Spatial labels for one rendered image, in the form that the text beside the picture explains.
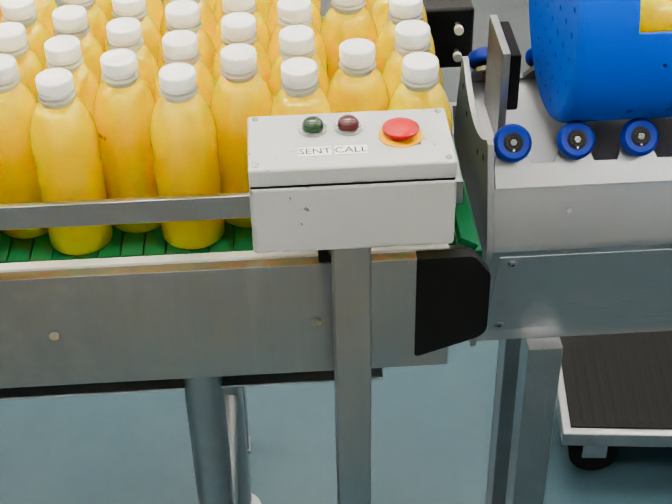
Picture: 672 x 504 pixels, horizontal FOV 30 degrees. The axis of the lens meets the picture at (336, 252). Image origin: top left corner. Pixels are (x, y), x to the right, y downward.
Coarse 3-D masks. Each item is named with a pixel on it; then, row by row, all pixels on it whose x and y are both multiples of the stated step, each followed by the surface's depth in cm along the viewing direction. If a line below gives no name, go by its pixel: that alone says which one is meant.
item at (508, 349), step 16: (512, 352) 187; (512, 368) 189; (496, 384) 196; (512, 384) 191; (496, 400) 197; (512, 400) 193; (496, 416) 198; (512, 416) 195; (496, 432) 198; (496, 448) 200; (496, 464) 202; (496, 480) 204; (496, 496) 206
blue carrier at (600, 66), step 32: (544, 0) 151; (576, 0) 135; (608, 0) 133; (640, 0) 133; (544, 32) 152; (576, 32) 136; (608, 32) 134; (640, 32) 135; (544, 64) 153; (576, 64) 137; (608, 64) 136; (640, 64) 137; (544, 96) 154; (576, 96) 140; (608, 96) 140; (640, 96) 141
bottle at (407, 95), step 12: (408, 84) 132; (420, 84) 132; (432, 84) 132; (396, 96) 134; (408, 96) 133; (420, 96) 133; (432, 96) 133; (444, 96) 134; (396, 108) 134; (408, 108) 133; (420, 108) 133; (444, 108) 134
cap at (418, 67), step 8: (408, 56) 133; (416, 56) 133; (424, 56) 133; (432, 56) 133; (408, 64) 132; (416, 64) 132; (424, 64) 132; (432, 64) 132; (408, 72) 132; (416, 72) 131; (424, 72) 131; (432, 72) 132; (408, 80) 132; (416, 80) 132; (424, 80) 132; (432, 80) 132
